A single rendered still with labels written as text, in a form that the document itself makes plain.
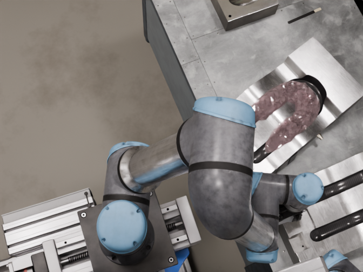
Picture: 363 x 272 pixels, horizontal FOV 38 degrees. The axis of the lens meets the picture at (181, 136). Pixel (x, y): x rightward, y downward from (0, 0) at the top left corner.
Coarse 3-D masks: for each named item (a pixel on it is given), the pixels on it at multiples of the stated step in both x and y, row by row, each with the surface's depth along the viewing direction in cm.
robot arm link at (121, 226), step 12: (108, 204) 126; (120, 204) 125; (132, 204) 125; (144, 204) 129; (108, 216) 124; (120, 216) 124; (132, 216) 124; (144, 216) 126; (108, 228) 124; (120, 228) 124; (132, 228) 124; (144, 228) 125; (108, 240) 123; (120, 240) 123; (132, 240) 123; (144, 240) 131; (120, 252) 126; (132, 252) 131
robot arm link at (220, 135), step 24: (192, 120) 98; (216, 120) 94; (240, 120) 94; (120, 144) 131; (144, 144) 132; (168, 144) 108; (192, 144) 96; (216, 144) 92; (240, 144) 93; (120, 168) 125; (144, 168) 118; (168, 168) 110; (192, 168) 94; (216, 168) 91; (240, 168) 92; (120, 192) 127; (144, 192) 127
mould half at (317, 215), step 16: (352, 160) 167; (320, 176) 169; (336, 176) 168; (352, 192) 166; (320, 208) 166; (336, 208) 166; (352, 208) 166; (288, 224) 163; (304, 224) 163; (320, 224) 164; (288, 240) 164; (336, 240) 163; (352, 240) 163; (304, 256) 160
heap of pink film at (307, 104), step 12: (288, 84) 178; (300, 84) 178; (264, 96) 173; (276, 96) 175; (288, 96) 176; (300, 96) 175; (312, 96) 176; (264, 108) 172; (276, 108) 173; (300, 108) 174; (312, 108) 175; (288, 120) 171; (300, 120) 171; (312, 120) 174; (276, 132) 171; (288, 132) 170; (300, 132) 171; (276, 144) 171
